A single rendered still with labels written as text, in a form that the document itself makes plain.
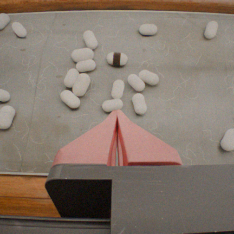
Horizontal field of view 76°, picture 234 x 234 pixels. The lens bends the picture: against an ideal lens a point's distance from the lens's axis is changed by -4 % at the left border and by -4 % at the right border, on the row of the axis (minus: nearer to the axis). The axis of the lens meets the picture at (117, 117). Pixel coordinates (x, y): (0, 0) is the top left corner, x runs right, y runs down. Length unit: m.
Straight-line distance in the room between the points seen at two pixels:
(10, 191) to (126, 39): 0.30
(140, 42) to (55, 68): 0.16
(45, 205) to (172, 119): 0.21
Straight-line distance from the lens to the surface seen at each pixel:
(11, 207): 0.26
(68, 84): 0.26
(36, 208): 0.25
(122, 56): 0.27
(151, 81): 0.25
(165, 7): 0.37
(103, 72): 0.27
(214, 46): 0.35
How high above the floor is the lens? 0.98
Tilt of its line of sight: 76 degrees down
